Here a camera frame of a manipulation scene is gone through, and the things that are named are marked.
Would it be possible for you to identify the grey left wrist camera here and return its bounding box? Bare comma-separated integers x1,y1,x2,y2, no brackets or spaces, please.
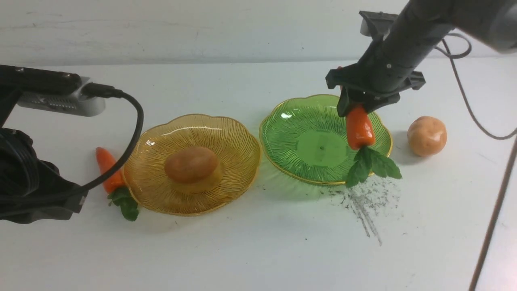
0,65,105,127

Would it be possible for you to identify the amber ribbed plastic plate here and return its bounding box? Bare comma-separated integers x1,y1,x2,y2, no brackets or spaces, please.
122,114,262,216

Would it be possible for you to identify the green ribbed plastic plate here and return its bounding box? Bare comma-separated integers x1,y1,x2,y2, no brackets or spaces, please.
259,94,393,186

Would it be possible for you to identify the toy carrot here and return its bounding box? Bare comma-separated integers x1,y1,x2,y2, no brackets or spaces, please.
95,147,140,221
345,105,402,188

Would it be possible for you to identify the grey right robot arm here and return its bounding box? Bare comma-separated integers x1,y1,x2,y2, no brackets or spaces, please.
326,0,517,117

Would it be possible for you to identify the grey right arm cable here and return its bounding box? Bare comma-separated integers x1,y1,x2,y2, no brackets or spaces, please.
434,33,517,291

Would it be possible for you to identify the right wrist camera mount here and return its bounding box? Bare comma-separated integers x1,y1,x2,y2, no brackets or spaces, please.
359,11,398,39

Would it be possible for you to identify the black left camera cable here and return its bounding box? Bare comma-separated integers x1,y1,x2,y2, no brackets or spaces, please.
0,83,145,202

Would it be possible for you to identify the toy potato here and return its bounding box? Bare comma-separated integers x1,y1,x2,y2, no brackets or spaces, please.
407,116,448,157
164,147,219,184

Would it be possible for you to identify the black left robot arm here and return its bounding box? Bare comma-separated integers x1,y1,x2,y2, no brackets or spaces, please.
0,128,88,224

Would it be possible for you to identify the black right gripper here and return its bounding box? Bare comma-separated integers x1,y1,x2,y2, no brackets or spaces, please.
326,40,426,117

